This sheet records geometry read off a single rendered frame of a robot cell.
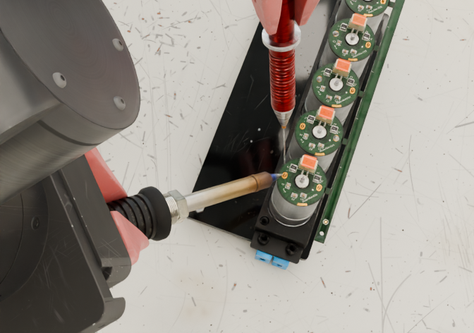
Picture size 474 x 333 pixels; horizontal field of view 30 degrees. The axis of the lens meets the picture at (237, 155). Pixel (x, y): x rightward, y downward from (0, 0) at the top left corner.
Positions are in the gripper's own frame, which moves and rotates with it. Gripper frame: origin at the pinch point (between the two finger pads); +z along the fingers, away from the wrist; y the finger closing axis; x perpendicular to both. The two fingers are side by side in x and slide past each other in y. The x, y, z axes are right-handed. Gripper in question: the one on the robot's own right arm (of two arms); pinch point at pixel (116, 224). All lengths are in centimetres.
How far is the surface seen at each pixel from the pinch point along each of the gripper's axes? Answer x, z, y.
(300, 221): -4.4, 10.8, -2.0
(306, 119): -7.6, 8.9, 2.1
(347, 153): -8.5, 9.4, -0.4
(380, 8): -13.3, 12.2, 6.1
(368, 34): -12.2, 11.3, 5.0
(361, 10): -12.4, 11.7, 6.4
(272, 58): -9.4, 0.7, 2.8
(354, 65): -10.7, 11.6, 4.0
